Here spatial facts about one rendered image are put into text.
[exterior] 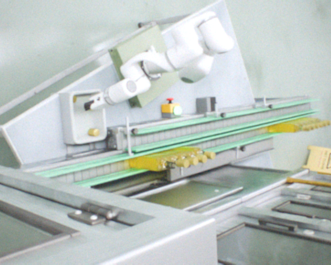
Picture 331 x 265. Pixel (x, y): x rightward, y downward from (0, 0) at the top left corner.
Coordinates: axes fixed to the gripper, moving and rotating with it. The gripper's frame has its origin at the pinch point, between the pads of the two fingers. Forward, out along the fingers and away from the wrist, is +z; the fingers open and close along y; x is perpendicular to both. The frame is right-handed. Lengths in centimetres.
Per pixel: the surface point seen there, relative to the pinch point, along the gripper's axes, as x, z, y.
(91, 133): -10.7, 7.8, 2.0
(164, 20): 62, 42, 104
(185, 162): -33.2, -24.2, 22.6
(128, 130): -14.2, -9.2, 9.2
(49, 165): -21.5, 2.5, -25.0
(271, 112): -17, 0, 135
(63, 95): 6.8, 4.0, -10.0
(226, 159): -38, 6, 86
